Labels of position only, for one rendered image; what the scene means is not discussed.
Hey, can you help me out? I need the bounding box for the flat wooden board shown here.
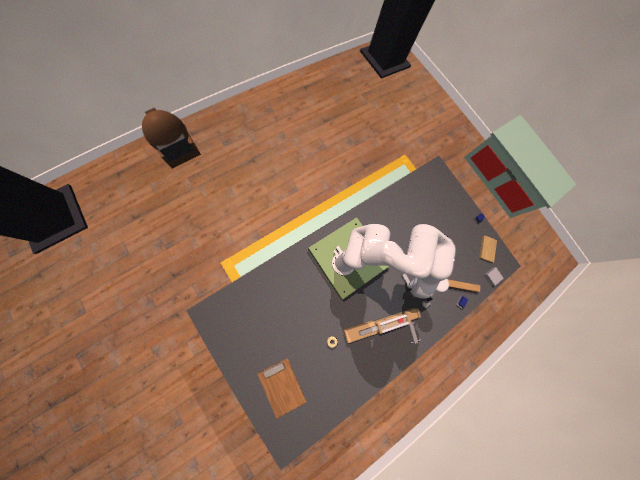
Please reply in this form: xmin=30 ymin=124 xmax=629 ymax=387
xmin=479 ymin=235 xmax=497 ymax=263

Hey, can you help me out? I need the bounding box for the brown wooden clipboard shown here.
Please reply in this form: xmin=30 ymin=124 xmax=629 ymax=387
xmin=258 ymin=358 xmax=306 ymax=419

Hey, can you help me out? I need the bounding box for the orange rectangular bar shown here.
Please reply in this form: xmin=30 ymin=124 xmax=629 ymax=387
xmin=448 ymin=280 xmax=480 ymax=292

